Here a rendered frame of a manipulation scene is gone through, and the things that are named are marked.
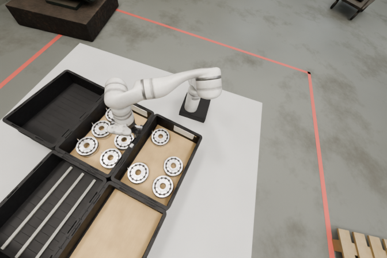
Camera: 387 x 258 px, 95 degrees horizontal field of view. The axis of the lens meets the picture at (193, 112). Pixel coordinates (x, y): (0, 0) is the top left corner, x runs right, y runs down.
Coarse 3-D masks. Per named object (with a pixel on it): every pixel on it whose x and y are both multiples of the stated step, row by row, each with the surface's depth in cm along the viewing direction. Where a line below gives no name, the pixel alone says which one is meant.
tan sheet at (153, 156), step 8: (160, 136) 104; (176, 136) 105; (152, 144) 100; (168, 144) 102; (176, 144) 103; (184, 144) 104; (192, 144) 105; (144, 152) 97; (152, 152) 98; (160, 152) 99; (168, 152) 100; (176, 152) 100; (184, 152) 101; (136, 160) 95; (144, 160) 95; (152, 160) 96; (160, 160) 97; (184, 160) 99; (128, 168) 92; (152, 168) 94; (160, 168) 94; (184, 168) 97; (152, 176) 92; (168, 176) 93; (128, 184) 88; (136, 184) 89; (144, 184) 89; (152, 184) 90; (176, 184) 92; (144, 192) 87; (152, 192) 88; (160, 200) 87; (168, 200) 87
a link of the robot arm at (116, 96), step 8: (136, 80) 58; (112, 88) 55; (120, 88) 56; (136, 88) 56; (104, 96) 55; (112, 96) 54; (120, 96) 54; (128, 96) 55; (136, 96) 56; (144, 96) 57; (112, 104) 55; (120, 104) 56; (128, 104) 58
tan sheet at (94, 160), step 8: (136, 120) 106; (144, 120) 107; (112, 136) 99; (104, 144) 96; (112, 144) 97; (72, 152) 91; (120, 152) 95; (88, 160) 91; (96, 160) 91; (104, 168) 90
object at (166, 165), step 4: (168, 160) 95; (172, 160) 95; (176, 160) 95; (180, 160) 95; (164, 164) 93; (168, 164) 93; (180, 164) 95; (164, 168) 92; (168, 168) 92; (180, 168) 93; (168, 172) 91; (172, 172) 91; (176, 172) 92
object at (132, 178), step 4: (136, 164) 90; (140, 164) 91; (144, 164) 91; (132, 168) 89; (144, 168) 90; (128, 172) 88; (132, 172) 88; (144, 172) 89; (148, 172) 89; (128, 176) 87; (132, 176) 87; (144, 176) 88; (132, 180) 86; (136, 180) 87; (140, 180) 87; (144, 180) 87
